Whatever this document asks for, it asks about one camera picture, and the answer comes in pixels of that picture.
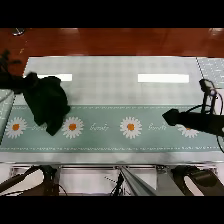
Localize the dark green T-shirt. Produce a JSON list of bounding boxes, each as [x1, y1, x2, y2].
[[20, 72, 72, 137]]

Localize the silver frame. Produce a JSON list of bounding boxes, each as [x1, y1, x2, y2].
[[9, 161, 218, 197]]

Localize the black cable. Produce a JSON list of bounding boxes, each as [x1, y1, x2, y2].
[[109, 171, 126, 197]]

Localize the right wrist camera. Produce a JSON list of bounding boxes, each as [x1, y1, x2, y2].
[[198, 78, 224, 115]]

